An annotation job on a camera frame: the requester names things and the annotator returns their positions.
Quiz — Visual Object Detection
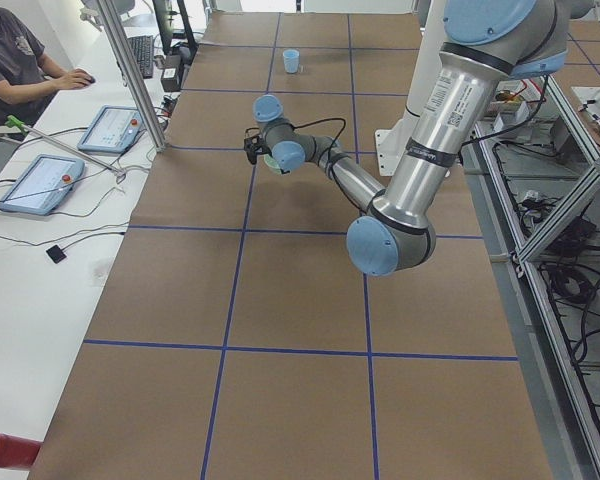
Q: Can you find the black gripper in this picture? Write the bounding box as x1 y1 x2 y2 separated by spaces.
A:
253 139 270 157

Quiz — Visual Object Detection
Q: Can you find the green ceramic bowl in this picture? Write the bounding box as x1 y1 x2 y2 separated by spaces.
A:
263 155 288 175

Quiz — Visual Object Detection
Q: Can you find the blue paper cup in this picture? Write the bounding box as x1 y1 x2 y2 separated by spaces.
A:
282 49 300 74

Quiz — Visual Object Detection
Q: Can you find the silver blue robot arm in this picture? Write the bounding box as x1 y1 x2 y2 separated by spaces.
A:
244 1 580 276

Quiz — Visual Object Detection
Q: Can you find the black box white label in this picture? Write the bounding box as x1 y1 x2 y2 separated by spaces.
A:
160 55 184 93

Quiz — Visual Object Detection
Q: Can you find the black computer monitor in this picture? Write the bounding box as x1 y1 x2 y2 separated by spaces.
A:
152 0 198 62

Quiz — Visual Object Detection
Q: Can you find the far blue teach pendant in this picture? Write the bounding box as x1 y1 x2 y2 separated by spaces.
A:
77 105 144 155

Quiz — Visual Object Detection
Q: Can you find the blue teach pendant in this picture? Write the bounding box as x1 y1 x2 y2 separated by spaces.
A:
0 155 85 216
77 105 144 155

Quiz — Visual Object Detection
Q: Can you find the black keyboard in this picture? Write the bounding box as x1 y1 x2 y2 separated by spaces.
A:
127 35 154 79

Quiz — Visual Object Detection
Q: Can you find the near blue teach pendant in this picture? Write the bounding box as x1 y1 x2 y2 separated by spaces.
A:
0 155 85 216

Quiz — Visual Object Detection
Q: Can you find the small black square pad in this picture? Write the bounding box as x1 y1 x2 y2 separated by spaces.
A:
45 245 67 264

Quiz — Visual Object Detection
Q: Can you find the long metal rod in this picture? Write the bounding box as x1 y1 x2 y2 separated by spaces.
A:
5 115 126 182

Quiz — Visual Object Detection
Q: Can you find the seated person grey shirt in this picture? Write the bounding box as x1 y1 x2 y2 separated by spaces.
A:
0 7 92 125

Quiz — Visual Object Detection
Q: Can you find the red cylinder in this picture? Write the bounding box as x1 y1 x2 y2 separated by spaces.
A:
0 433 42 471

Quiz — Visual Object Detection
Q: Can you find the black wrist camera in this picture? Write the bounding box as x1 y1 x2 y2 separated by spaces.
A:
243 135 260 165

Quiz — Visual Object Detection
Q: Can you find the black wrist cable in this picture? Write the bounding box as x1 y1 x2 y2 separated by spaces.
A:
244 117 347 151

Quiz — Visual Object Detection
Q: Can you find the aluminium frame post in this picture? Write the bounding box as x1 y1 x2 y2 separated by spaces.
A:
96 0 167 153

